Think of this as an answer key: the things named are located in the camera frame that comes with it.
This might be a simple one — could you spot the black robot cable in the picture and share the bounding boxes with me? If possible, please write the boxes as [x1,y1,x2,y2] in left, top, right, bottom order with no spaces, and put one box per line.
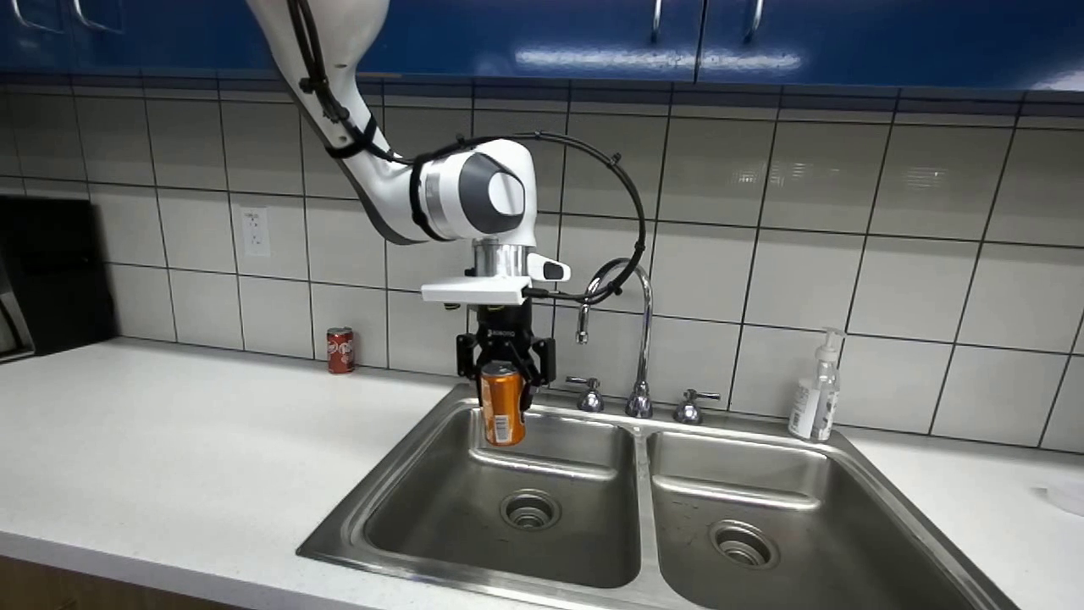
[283,0,650,309]

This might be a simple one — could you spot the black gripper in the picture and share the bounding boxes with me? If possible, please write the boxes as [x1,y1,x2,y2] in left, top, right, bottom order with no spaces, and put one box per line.
[458,304,556,407]

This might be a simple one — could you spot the orange drink can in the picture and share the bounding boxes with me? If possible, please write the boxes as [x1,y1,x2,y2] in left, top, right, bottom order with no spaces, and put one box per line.
[482,360,524,447]

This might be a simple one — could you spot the clear soap pump bottle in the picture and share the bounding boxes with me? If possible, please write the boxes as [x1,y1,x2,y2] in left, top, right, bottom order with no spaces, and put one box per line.
[789,327,844,442]

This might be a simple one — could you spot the blue upper cabinets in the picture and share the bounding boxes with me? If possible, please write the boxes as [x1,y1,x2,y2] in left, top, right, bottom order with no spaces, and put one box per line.
[0,0,1084,96]

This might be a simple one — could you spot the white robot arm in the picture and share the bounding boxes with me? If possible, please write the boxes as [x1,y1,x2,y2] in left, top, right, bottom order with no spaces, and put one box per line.
[245,0,570,404]

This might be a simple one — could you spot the stainless steel double sink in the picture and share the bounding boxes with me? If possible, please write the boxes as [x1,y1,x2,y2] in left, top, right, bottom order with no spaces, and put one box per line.
[302,387,1015,610]

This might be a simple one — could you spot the right faucet handle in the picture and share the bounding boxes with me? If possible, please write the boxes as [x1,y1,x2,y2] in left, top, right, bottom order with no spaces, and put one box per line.
[675,390,720,425]

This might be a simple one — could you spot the left faucet handle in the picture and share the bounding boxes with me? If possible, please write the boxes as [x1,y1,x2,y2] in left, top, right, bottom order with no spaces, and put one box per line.
[566,376,604,412]

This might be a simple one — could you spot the black microwave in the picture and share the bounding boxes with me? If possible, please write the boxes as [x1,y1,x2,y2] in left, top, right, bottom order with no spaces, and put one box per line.
[0,196,119,360]

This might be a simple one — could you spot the white wall outlet plate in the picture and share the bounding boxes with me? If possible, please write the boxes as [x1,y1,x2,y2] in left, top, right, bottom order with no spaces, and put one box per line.
[236,207,272,261]

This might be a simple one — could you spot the chrome gooseneck faucet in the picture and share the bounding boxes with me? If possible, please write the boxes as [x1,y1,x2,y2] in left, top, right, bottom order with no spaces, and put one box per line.
[577,259,653,420]

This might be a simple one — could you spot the faucet handle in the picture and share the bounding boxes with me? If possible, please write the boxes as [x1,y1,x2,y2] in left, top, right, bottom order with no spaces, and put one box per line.
[566,376,604,412]
[675,390,720,425]

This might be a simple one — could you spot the red soda can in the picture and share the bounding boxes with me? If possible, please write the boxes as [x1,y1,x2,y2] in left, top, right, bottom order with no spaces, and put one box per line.
[326,325,354,372]

